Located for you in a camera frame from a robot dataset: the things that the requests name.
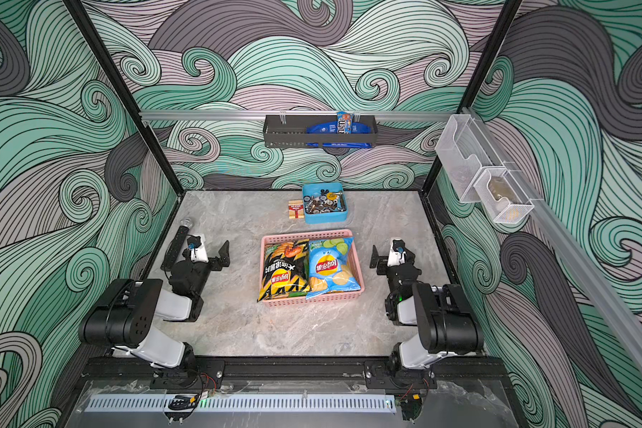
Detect blue potato chips bag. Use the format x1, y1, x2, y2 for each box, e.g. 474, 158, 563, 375
306, 237, 361, 300

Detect black yellow potato chips bag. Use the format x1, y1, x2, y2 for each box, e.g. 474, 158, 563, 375
258, 239, 312, 301

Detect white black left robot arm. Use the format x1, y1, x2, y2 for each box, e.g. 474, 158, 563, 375
78, 235, 230, 371

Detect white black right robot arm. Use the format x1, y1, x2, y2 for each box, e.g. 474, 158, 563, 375
369, 239, 484, 373

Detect pink perforated plastic basket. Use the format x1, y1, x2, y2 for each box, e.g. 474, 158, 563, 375
260, 229, 365, 307

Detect blue plastic tray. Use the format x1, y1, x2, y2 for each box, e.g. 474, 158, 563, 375
302, 182, 348, 225

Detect assorted small parts in tray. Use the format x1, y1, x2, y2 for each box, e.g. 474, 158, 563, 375
303, 190, 347, 215

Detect red yellow matchbox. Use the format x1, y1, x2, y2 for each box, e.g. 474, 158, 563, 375
288, 200, 305, 219

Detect small clear plastic bin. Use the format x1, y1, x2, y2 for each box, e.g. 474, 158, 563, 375
474, 168, 533, 225

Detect blue snack package on shelf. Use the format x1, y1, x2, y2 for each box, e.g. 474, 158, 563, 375
306, 112, 372, 148

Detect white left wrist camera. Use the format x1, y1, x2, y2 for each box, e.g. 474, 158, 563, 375
185, 234, 208, 262

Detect clear plastic wall bin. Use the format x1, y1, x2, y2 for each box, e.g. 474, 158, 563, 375
436, 114, 502, 203

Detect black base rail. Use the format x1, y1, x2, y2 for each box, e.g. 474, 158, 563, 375
81, 356, 511, 392

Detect aluminium wall rail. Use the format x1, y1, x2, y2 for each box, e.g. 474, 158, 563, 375
139, 109, 455, 122

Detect black wall shelf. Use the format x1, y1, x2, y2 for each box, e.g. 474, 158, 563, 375
263, 112, 378, 149

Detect white slotted cable duct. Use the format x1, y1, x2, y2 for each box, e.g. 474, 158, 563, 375
83, 393, 397, 414

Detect black metal frame post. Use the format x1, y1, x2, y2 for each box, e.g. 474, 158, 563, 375
62, 0, 185, 197

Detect black right frame post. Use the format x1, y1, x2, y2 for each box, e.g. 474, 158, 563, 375
421, 0, 525, 194

